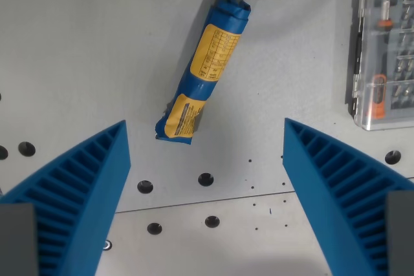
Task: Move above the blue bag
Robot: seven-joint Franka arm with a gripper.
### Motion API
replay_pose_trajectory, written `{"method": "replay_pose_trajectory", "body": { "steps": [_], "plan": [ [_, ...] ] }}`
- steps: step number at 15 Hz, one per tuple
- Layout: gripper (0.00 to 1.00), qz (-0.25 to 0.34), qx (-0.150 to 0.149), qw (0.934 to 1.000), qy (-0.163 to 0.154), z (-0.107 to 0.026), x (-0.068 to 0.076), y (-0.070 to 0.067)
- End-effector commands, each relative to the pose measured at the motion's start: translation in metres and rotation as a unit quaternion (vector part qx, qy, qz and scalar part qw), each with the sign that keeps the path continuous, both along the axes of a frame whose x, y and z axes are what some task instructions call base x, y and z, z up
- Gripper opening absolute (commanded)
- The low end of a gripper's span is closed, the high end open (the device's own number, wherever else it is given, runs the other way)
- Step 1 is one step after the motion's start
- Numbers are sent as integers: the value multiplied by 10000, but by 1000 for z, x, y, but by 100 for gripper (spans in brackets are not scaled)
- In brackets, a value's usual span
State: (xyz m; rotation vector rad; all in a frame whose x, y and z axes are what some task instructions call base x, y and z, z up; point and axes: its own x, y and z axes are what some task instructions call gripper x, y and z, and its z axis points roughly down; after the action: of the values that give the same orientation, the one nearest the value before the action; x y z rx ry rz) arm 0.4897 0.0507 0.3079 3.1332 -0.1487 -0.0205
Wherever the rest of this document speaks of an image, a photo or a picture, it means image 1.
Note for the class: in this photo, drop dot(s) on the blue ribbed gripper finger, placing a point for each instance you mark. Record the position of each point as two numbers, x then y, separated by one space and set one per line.
326 192
90 198

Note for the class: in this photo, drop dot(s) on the blue and yellow rolled bag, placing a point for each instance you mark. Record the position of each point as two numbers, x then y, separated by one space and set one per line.
206 68

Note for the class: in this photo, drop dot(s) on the clear plastic screwdriver bit case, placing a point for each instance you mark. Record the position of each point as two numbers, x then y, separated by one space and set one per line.
381 46

